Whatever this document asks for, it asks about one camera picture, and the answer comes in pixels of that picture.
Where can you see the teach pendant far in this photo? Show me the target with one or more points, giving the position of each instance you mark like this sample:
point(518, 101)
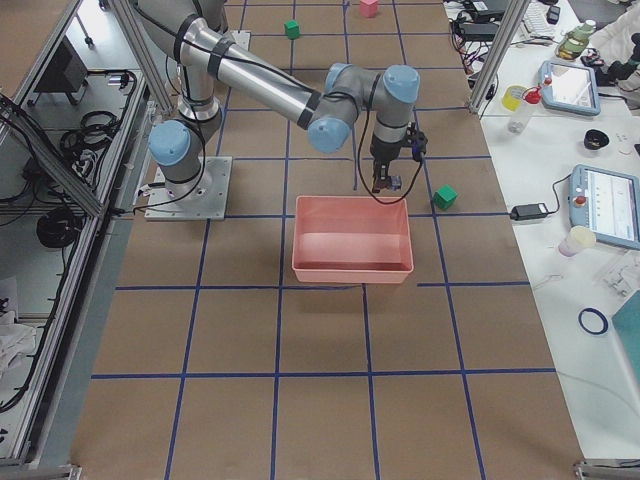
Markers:
point(570, 88)

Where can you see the pink cube far side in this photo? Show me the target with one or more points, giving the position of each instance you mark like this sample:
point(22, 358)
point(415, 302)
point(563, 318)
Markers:
point(368, 8)

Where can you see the aluminium frame post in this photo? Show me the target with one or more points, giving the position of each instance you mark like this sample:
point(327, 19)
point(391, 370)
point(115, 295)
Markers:
point(507, 29)

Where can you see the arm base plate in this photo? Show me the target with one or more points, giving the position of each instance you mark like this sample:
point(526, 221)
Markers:
point(205, 197)
point(241, 37)

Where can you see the green cube near bin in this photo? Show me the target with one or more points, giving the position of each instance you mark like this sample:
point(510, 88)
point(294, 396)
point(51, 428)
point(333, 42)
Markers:
point(444, 197)

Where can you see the black power adapter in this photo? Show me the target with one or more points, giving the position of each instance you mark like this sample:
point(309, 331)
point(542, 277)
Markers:
point(532, 211)

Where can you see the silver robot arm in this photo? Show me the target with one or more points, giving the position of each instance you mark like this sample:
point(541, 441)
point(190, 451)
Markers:
point(193, 33)

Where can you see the teach pendant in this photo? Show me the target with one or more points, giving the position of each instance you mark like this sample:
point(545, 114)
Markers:
point(607, 203)
point(570, 88)

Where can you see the green cube near base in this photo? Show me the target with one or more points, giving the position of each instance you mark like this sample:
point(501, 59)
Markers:
point(292, 29)

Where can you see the pink plastic bin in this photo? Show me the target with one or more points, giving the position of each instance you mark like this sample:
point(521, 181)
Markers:
point(349, 239)

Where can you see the yellow tape roll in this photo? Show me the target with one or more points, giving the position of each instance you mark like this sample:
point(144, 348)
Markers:
point(512, 97)

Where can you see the teach pendant near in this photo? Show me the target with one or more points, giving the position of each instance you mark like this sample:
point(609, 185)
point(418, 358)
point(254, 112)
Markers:
point(607, 203)

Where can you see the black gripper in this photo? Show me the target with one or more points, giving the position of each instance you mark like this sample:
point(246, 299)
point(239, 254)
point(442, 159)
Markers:
point(384, 151)

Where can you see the squeeze bottle red cap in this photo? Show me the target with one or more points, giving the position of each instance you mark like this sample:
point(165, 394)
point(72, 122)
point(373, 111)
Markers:
point(527, 107)

